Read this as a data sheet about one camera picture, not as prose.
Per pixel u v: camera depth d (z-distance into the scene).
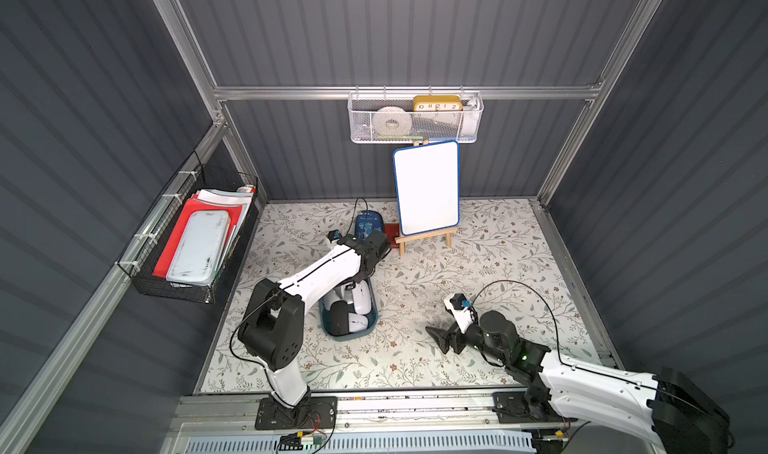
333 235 0.79
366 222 1.08
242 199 0.79
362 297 0.90
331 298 0.90
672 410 0.43
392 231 1.08
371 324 0.87
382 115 0.83
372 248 0.70
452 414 0.74
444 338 0.70
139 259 0.60
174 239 0.70
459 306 0.69
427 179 0.91
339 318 0.85
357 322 0.87
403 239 0.99
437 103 0.87
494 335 0.61
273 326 0.46
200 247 0.68
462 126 0.87
